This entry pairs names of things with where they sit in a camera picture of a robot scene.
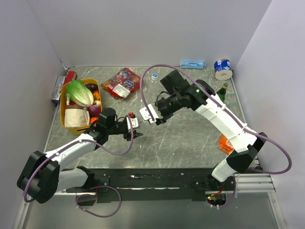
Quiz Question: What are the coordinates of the yellow plastic basket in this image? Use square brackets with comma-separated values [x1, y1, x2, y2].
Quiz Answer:
[60, 79, 102, 135]

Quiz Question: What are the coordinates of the orange fruit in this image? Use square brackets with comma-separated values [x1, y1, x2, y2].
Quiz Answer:
[90, 117, 98, 124]

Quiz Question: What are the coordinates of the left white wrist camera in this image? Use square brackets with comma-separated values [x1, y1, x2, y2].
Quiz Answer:
[126, 112, 139, 130]

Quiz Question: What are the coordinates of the aluminium rail frame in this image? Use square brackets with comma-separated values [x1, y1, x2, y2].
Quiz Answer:
[13, 174, 287, 229]

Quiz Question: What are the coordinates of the dark eggplant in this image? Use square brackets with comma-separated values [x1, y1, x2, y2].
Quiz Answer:
[85, 83, 98, 92]

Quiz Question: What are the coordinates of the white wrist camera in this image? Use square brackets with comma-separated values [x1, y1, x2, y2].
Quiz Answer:
[126, 112, 139, 130]
[140, 104, 163, 124]

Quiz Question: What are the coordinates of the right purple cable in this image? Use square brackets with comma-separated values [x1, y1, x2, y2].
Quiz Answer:
[140, 63, 293, 208]

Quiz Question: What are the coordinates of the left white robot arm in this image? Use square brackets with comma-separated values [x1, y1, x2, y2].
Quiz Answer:
[17, 108, 142, 204]

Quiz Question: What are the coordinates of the blue tissue pack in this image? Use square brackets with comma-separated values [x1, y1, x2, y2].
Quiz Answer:
[180, 62, 206, 70]

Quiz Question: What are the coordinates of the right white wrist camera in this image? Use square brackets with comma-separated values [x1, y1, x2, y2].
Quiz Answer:
[140, 104, 163, 124]

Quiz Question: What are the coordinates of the green glass bottle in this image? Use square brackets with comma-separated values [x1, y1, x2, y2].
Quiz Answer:
[216, 83, 229, 103]

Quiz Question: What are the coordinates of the red snack package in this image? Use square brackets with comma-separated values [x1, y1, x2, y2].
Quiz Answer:
[101, 68, 141, 99]

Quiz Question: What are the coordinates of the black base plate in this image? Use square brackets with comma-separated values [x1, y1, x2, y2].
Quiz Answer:
[57, 168, 263, 205]

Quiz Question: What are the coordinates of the green cabbage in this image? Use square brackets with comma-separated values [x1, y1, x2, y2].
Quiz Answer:
[66, 79, 94, 107]

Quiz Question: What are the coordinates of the beige paper bag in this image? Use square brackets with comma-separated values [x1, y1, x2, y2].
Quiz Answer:
[64, 106, 90, 128]

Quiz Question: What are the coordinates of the clear plastic bottle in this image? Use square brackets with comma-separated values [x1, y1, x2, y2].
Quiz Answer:
[143, 74, 159, 92]

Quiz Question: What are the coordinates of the grey foil box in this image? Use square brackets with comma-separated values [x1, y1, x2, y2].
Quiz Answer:
[51, 76, 66, 104]

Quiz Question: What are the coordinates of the orange razor box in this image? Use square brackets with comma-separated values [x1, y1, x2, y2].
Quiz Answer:
[218, 135, 234, 155]

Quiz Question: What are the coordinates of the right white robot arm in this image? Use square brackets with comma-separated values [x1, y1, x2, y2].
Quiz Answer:
[155, 70, 265, 190]

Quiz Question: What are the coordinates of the red onion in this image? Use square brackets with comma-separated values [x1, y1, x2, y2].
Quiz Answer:
[89, 105, 101, 118]

